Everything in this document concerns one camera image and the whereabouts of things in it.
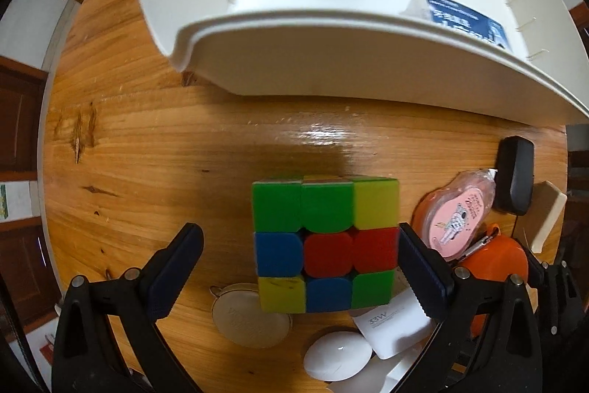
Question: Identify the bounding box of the orange round case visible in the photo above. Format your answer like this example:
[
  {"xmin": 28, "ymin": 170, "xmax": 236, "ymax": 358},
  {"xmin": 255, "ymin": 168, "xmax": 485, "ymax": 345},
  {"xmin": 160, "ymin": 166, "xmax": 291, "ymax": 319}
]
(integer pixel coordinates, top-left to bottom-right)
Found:
[{"xmin": 457, "ymin": 222, "xmax": 530, "ymax": 338}]

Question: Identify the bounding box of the white 33W charger plug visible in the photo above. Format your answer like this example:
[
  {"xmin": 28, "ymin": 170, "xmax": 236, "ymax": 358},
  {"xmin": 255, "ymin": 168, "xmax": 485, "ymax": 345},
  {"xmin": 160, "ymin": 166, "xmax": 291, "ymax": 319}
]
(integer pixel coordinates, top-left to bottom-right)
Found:
[{"xmin": 350, "ymin": 288, "xmax": 436, "ymax": 360}]

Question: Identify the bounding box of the white rectangular box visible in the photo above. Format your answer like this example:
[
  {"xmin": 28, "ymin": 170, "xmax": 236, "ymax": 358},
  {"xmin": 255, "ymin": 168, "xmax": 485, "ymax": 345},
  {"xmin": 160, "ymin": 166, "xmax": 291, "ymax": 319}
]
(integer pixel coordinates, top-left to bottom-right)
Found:
[{"xmin": 328, "ymin": 344, "xmax": 423, "ymax": 393}]

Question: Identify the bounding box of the white oval earbuds case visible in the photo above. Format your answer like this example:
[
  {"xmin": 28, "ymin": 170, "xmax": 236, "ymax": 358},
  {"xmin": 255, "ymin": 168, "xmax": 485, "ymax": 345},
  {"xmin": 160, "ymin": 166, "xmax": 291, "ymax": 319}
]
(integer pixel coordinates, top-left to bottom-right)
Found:
[{"xmin": 303, "ymin": 331, "xmax": 373, "ymax": 382}]

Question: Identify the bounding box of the beige small block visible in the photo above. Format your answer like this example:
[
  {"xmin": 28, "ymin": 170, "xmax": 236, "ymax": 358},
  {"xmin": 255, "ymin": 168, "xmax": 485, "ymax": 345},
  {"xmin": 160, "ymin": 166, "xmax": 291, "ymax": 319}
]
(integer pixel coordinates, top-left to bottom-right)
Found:
[{"xmin": 517, "ymin": 182, "xmax": 567, "ymax": 253}]

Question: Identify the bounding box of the round gold tin case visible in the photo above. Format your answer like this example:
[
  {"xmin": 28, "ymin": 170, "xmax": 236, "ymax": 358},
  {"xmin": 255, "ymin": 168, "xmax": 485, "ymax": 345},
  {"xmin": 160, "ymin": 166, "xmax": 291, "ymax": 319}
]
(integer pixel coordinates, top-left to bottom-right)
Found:
[{"xmin": 210, "ymin": 283, "xmax": 293, "ymax": 349}]

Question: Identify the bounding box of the multicolour puzzle cube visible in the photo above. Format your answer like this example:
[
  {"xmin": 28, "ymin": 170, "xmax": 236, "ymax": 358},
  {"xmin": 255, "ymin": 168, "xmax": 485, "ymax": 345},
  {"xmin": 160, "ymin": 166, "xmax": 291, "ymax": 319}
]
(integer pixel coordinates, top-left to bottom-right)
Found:
[{"xmin": 251, "ymin": 176, "xmax": 400, "ymax": 314}]

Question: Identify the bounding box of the blue printed small box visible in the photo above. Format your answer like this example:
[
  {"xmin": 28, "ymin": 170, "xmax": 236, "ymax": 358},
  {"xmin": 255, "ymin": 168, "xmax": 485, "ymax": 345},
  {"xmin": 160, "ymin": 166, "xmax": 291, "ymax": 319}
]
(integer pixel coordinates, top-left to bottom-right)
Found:
[{"xmin": 402, "ymin": 0, "xmax": 512, "ymax": 52}]

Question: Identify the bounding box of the pink floss dispenser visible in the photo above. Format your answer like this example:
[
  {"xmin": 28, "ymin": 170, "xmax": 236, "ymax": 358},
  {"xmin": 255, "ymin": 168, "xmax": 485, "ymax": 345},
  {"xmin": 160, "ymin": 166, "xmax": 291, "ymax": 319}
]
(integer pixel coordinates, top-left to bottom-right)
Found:
[{"xmin": 410, "ymin": 169, "xmax": 497, "ymax": 261}]

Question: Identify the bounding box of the black charger adapter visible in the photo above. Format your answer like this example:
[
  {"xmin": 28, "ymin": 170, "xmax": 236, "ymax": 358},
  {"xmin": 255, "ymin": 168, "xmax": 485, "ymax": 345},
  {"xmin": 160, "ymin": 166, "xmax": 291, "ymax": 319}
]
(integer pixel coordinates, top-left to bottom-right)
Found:
[{"xmin": 493, "ymin": 136, "xmax": 535, "ymax": 215}]

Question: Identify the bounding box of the white plastic storage bin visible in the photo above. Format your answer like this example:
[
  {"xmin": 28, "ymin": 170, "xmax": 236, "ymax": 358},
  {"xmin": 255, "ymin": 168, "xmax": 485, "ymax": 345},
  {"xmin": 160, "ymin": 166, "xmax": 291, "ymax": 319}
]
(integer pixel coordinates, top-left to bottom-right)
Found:
[{"xmin": 139, "ymin": 0, "xmax": 588, "ymax": 127}]

